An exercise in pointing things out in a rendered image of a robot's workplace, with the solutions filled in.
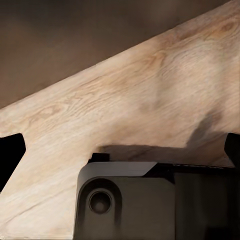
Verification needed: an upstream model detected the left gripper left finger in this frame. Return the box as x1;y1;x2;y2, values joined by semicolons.
0;133;26;193

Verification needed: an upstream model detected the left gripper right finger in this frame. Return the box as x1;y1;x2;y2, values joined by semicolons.
224;133;240;173

